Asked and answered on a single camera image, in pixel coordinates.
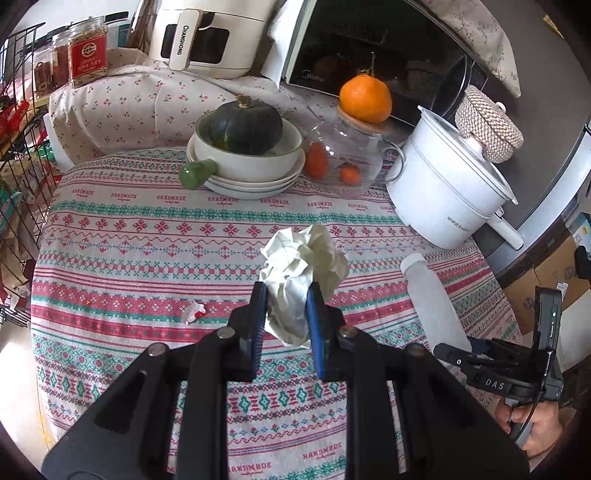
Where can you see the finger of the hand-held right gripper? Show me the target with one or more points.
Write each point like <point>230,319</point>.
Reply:
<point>457,356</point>
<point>478,345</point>

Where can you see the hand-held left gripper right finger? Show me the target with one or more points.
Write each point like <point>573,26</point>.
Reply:
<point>316,323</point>

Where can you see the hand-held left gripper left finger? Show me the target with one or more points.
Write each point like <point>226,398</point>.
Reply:
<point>258,318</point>

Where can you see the white paper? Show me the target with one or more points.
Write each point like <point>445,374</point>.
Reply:
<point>300,258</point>

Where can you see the person's right hand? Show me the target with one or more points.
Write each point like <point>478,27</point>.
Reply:
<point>547,424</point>

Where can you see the plain cardboard box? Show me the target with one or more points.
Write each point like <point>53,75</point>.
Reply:
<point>521,304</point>

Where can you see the white plastic bottle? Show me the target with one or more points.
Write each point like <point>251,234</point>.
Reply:
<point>429,300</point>

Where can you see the small red white scrap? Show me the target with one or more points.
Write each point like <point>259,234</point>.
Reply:
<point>193,313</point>

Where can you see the labelled cardboard box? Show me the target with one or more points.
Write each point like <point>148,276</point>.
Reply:
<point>561,272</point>

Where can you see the white plate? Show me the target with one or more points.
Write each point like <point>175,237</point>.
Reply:
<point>254,194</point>

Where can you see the patterned tablecloth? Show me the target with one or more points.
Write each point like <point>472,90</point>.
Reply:
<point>138,258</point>

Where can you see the black cloth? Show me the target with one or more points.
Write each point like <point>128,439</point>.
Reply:
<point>584,263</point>

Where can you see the small tangerine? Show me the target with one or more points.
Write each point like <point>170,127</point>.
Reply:
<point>316,160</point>
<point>350,174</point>

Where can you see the white bowl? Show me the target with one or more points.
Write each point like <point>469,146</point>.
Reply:
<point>249,166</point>

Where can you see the blue white book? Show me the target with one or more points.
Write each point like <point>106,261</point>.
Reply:
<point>579,219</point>

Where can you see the white electric pot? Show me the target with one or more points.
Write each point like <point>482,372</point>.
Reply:
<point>443,184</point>

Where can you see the glass teapot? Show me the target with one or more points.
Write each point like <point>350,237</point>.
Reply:
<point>355,147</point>

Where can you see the dark green pumpkin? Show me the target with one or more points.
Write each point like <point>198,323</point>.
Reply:
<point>242,124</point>

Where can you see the woven lidded basket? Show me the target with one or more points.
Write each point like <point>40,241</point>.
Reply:
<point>489,124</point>

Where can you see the large orange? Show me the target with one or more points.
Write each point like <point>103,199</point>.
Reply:
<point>365,98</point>

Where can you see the cherry print cloth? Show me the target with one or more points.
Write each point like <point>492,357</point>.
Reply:
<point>129,106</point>

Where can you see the white cloth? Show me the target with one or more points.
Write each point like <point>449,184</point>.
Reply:
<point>281,41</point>

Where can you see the black microwave oven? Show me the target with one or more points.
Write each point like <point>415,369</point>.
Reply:
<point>369,41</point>

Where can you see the white air fryer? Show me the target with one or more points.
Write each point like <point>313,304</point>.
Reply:
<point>207,32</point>

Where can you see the floral cloth cover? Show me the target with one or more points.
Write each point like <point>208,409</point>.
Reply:
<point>489,32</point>

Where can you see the red label jar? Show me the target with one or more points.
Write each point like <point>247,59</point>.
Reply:
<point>88,55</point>

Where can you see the group of snack packets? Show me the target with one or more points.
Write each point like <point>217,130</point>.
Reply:
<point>14,120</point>

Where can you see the dried branches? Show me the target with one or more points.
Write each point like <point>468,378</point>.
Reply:
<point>141,23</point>

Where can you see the white teal box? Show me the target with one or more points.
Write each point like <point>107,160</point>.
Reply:
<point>117,30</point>

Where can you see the clear snack jar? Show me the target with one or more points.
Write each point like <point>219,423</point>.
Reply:
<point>42,74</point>
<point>60,62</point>

